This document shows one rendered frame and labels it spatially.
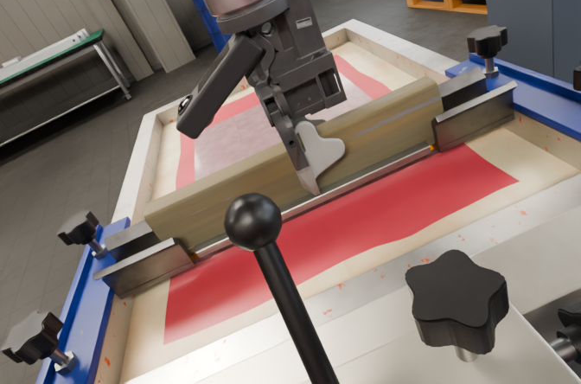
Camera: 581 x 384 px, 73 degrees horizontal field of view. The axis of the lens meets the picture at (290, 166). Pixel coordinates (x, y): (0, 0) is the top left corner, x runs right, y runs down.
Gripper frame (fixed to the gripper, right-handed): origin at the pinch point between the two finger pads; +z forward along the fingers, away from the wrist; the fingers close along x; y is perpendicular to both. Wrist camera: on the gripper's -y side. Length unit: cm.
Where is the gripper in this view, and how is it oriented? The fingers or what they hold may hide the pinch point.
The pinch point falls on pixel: (303, 178)
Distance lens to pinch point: 46.6
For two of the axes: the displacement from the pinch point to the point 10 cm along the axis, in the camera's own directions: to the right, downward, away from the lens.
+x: -2.2, -4.7, 8.6
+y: 9.1, -4.2, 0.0
